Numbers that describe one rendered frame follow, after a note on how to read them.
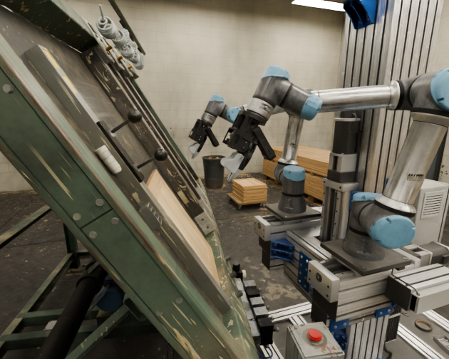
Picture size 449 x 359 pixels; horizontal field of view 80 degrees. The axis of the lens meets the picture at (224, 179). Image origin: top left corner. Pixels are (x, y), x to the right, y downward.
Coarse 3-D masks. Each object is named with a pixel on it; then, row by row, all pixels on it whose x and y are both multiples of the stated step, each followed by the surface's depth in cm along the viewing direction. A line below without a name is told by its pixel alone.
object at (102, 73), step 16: (128, 32) 125; (96, 48) 121; (96, 64) 123; (112, 80) 125; (112, 96) 127; (128, 96) 132; (144, 128) 132; (144, 144) 134; (160, 144) 140; (176, 176) 141; (192, 192) 148; (192, 208) 146; (208, 224) 150
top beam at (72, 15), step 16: (0, 0) 68; (16, 0) 71; (32, 0) 75; (48, 0) 79; (32, 16) 81; (48, 16) 86; (64, 16) 91; (80, 16) 115; (48, 32) 94; (64, 32) 100; (80, 32) 107; (96, 32) 137; (80, 48) 121; (112, 48) 163; (128, 64) 213
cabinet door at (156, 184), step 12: (156, 180) 109; (156, 192) 98; (168, 192) 118; (168, 204) 105; (180, 204) 126; (180, 216) 114; (180, 228) 102; (192, 228) 122; (192, 240) 109; (204, 240) 129; (204, 252) 115; (204, 264) 103; (216, 276) 109
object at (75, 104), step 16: (32, 48) 65; (48, 64) 67; (48, 80) 68; (64, 80) 68; (64, 96) 69; (80, 96) 73; (80, 112) 70; (96, 128) 72; (96, 144) 73; (128, 176) 76; (144, 192) 78; (160, 208) 82; (176, 240) 83; (192, 256) 85; (192, 272) 87; (208, 272) 91; (208, 288) 89; (224, 304) 92
